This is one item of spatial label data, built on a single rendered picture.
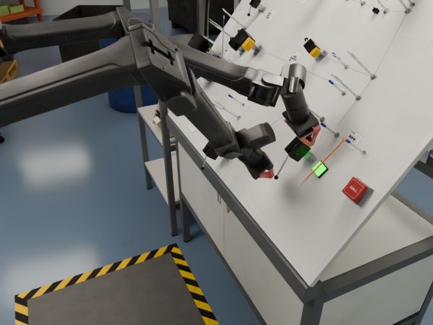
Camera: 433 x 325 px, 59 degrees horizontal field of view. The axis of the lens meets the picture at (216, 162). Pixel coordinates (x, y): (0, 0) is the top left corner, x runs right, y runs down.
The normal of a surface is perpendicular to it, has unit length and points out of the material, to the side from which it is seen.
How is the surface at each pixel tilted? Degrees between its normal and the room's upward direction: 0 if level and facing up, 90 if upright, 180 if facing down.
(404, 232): 0
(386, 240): 0
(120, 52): 42
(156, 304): 0
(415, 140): 51
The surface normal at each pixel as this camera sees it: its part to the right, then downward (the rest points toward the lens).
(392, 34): -0.71, -0.34
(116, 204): 0.00, -0.84
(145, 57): -0.17, -0.28
